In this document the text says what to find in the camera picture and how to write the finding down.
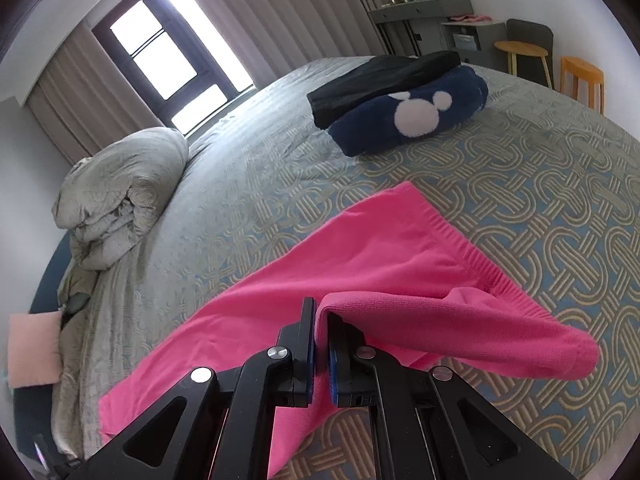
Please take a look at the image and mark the pink pants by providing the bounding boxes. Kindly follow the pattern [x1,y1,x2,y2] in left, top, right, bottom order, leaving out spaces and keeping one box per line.
[98,180,601,478]

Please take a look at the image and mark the pink pillow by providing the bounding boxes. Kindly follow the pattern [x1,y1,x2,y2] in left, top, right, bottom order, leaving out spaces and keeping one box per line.
[8,311,63,389]

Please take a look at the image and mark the folded grey duvet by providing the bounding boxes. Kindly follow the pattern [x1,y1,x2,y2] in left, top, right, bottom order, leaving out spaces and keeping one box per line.
[51,126,190,273]

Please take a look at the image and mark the patterned blue beige bedspread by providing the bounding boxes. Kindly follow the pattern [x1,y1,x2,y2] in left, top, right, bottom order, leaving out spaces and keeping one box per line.
[51,58,639,479]

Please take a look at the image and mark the folded black garment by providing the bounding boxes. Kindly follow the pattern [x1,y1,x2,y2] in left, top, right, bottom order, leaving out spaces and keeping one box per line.
[307,51,461,129]

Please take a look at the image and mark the dark grey chair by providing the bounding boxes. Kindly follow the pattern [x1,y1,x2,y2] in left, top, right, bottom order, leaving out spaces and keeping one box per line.
[506,18,554,87]

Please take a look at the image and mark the orange wooden stool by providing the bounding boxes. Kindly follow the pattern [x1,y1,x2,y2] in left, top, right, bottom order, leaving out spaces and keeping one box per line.
[559,56,605,115]

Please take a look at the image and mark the yellow round stool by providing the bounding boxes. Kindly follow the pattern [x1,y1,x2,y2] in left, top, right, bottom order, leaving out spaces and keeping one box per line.
[494,40,553,89]

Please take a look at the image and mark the dark framed window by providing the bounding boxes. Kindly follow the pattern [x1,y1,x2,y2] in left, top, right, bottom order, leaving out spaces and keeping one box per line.
[92,0,255,136]

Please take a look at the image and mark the grey dressing table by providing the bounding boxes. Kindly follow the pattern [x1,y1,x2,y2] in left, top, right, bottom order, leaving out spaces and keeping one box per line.
[369,0,506,61]

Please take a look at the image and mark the beige pleated curtain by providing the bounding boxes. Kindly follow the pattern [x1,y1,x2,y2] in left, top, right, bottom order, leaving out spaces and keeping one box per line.
[26,0,386,162]

